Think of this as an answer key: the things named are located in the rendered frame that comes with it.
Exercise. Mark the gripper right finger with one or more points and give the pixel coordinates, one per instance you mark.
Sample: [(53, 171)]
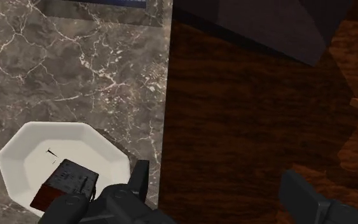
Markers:
[(302, 198)]

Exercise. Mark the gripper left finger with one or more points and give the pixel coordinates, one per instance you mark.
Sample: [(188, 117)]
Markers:
[(119, 204)]

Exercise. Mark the black and red box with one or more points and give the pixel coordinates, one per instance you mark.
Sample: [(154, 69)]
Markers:
[(67, 180)]

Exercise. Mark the white octagonal plate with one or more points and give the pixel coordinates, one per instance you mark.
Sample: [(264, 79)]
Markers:
[(36, 145)]

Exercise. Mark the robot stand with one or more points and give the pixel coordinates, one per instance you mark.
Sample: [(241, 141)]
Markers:
[(259, 21)]

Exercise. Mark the blue flat object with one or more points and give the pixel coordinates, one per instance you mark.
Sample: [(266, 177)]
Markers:
[(110, 2)]

